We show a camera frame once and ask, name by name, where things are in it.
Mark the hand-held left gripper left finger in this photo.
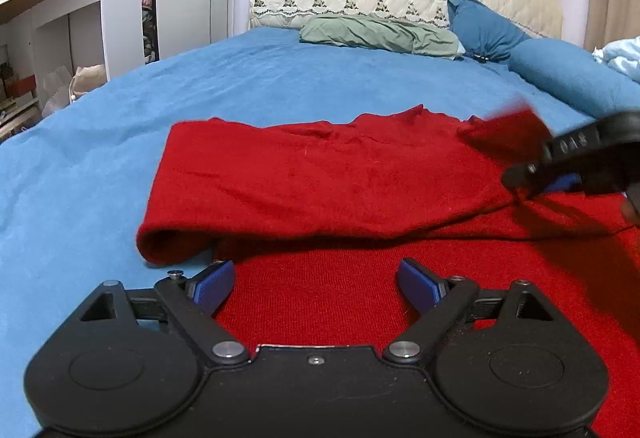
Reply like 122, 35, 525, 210
79, 260, 250, 367

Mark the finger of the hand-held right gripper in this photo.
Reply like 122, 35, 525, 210
501, 157, 585, 195

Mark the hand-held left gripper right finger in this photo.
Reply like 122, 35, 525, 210
383, 258, 557, 364

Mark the red knit garment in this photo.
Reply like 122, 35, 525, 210
136, 97, 640, 438

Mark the person's right hand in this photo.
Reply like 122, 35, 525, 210
622, 185, 640, 225

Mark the blue bolster pillow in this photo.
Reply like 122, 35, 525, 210
509, 37, 640, 119

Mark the light blue blanket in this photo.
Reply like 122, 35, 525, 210
592, 36, 640, 84

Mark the blue square pillow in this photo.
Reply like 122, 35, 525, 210
446, 0, 533, 64

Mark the green pillow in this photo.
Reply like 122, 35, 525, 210
299, 14, 466, 60

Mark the blue bed sheet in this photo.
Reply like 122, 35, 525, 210
0, 27, 608, 438

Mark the beige cloth bag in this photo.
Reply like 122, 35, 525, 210
70, 64, 108, 100

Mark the clear plastic bag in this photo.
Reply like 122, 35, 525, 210
40, 65, 75, 119

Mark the white shelf desk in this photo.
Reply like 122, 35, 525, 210
0, 0, 147, 139

